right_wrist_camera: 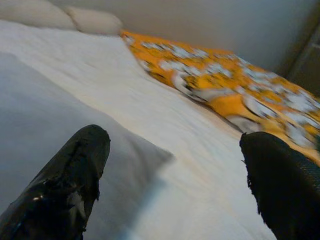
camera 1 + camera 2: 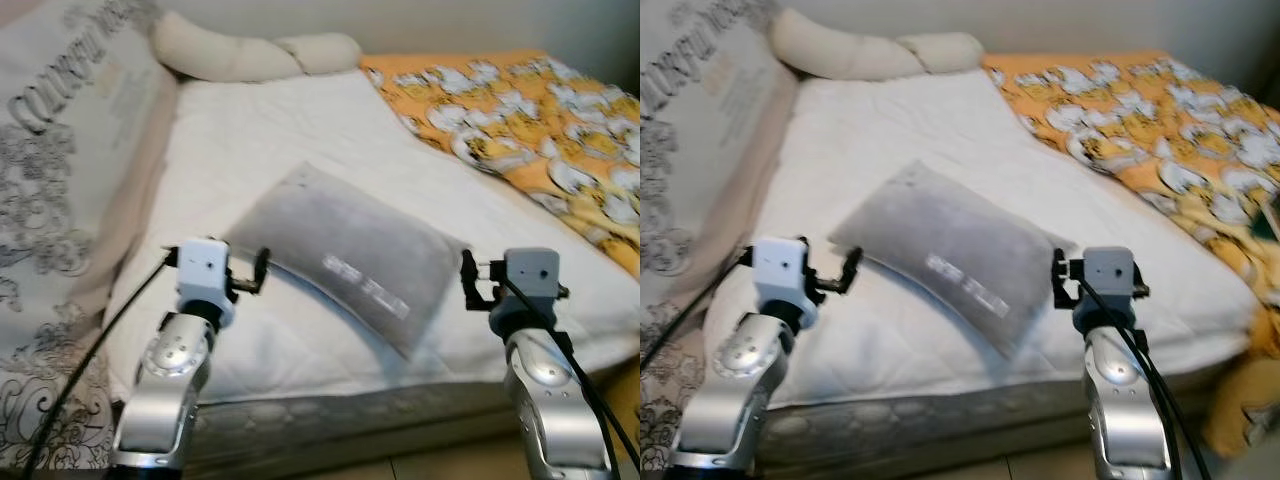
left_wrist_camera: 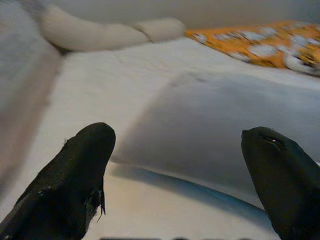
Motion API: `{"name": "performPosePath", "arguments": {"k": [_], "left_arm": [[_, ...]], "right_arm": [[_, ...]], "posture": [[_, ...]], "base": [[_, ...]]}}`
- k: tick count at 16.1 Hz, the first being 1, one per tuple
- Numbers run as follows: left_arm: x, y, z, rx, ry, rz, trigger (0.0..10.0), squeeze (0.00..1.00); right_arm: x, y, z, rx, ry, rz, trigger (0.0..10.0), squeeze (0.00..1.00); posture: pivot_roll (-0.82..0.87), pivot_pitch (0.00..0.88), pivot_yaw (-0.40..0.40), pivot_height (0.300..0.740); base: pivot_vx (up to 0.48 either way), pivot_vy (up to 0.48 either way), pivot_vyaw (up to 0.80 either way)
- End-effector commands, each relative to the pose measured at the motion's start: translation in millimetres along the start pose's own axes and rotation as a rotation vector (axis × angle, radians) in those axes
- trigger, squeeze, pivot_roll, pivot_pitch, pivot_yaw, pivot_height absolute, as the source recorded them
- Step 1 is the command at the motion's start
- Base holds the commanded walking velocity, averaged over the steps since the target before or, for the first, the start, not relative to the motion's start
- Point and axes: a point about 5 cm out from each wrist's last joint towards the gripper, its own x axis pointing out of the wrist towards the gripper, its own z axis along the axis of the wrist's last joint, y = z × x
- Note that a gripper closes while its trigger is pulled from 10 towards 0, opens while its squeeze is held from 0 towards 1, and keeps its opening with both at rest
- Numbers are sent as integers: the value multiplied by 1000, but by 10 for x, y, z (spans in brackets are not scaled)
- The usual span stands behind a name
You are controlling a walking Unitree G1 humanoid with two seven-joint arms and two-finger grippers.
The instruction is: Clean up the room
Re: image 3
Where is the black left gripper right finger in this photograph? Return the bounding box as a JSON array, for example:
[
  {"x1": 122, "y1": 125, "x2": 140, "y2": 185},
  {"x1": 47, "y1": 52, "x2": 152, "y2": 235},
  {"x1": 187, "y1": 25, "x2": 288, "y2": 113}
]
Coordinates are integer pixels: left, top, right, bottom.
[{"x1": 240, "y1": 126, "x2": 320, "y2": 240}]

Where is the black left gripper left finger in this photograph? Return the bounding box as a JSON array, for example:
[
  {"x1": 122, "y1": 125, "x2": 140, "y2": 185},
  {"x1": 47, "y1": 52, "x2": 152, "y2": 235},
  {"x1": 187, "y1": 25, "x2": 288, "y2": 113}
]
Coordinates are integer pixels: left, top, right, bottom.
[{"x1": 0, "y1": 121, "x2": 117, "y2": 240}]

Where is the grey velvet pillow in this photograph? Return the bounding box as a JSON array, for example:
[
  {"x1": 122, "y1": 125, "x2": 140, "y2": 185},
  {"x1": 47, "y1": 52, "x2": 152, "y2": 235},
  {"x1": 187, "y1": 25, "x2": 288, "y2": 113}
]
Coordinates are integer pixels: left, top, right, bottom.
[{"x1": 109, "y1": 72, "x2": 320, "y2": 210}]

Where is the white quilted mattress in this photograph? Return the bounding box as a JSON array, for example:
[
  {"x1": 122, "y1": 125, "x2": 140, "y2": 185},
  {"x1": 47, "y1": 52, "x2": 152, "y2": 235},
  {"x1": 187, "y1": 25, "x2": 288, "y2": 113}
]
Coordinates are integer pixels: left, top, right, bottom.
[{"x1": 0, "y1": 36, "x2": 320, "y2": 240}]

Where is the yellow cartoon egg blanket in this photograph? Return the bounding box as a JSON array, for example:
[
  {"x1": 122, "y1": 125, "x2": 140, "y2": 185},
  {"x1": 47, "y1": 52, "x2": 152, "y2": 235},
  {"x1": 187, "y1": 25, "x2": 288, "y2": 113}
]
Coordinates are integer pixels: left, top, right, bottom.
[{"x1": 184, "y1": 20, "x2": 320, "y2": 77}]

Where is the cream bolster pillow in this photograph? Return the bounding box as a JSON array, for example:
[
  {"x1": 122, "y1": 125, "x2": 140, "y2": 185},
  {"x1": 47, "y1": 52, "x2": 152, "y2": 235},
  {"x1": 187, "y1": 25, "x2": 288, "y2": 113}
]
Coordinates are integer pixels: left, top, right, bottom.
[
  {"x1": 38, "y1": 4, "x2": 152, "y2": 52},
  {"x1": 133, "y1": 16, "x2": 186, "y2": 43}
]

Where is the beige padded bed frame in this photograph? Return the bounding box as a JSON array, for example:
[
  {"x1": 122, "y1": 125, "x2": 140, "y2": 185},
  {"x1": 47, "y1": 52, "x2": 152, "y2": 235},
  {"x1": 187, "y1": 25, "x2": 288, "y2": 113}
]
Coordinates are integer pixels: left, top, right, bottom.
[{"x1": 0, "y1": 0, "x2": 62, "y2": 198}]

